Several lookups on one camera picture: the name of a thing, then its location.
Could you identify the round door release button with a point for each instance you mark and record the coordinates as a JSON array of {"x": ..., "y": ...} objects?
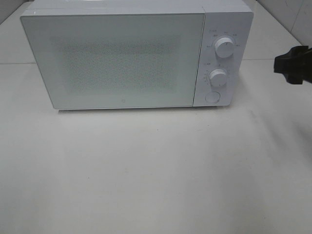
[{"x": 213, "y": 97}]

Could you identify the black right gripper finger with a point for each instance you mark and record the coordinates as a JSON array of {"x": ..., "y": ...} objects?
[{"x": 295, "y": 65}]

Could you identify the white timer knob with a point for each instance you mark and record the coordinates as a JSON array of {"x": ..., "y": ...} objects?
[{"x": 218, "y": 78}]

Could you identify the white microwave oven body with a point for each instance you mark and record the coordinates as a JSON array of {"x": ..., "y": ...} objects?
[{"x": 231, "y": 18}]

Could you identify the upper white power knob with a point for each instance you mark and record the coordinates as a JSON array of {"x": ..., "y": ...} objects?
[{"x": 224, "y": 47}]

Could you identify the white microwave door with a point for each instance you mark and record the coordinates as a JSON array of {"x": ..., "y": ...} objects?
[{"x": 117, "y": 61}]

